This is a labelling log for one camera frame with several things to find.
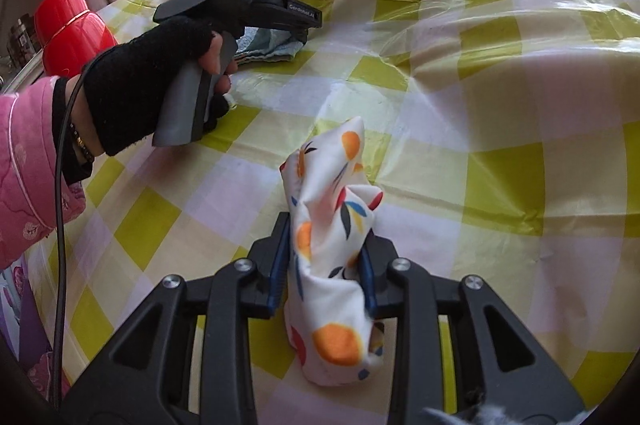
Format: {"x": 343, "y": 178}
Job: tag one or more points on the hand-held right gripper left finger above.
{"x": 277, "y": 275}

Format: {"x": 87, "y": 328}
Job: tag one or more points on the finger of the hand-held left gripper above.
{"x": 301, "y": 36}

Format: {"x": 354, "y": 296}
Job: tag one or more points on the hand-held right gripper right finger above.
{"x": 367, "y": 277}

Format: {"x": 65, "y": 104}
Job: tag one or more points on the light blue towel cloth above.
{"x": 270, "y": 45}

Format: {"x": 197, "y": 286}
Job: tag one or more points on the white cloth with orange print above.
{"x": 330, "y": 205}

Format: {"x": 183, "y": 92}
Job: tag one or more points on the white purple cardboard box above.
{"x": 20, "y": 305}

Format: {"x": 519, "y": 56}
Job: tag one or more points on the person's left forearm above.
{"x": 30, "y": 165}

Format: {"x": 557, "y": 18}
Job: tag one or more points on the person's left hand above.
{"x": 130, "y": 90}

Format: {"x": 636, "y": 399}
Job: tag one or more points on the red thermos bottle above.
{"x": 75, "y": 30}

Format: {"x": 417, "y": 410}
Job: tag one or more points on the yellow checked plastic tablecloth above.
{"x": 450, "y": 130}

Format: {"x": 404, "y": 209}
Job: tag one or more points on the cream carved sideboard cabinet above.
{"x": 20, "y": 70}

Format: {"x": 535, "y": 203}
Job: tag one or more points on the person's pink quilted clothing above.
{"x": 47, "y": 375}

